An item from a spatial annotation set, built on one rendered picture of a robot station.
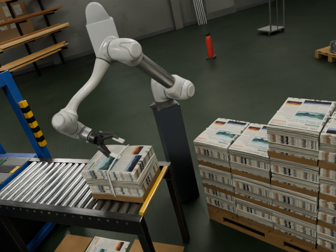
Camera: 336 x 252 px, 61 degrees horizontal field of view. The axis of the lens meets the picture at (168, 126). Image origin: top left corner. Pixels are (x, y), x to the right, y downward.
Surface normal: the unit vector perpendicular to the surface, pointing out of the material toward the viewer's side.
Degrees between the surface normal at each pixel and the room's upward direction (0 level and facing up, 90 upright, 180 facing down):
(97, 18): 90
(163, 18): 90
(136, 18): 90
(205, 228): 0
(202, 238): 0
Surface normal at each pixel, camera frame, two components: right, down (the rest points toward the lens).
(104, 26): 0.25, 0.41
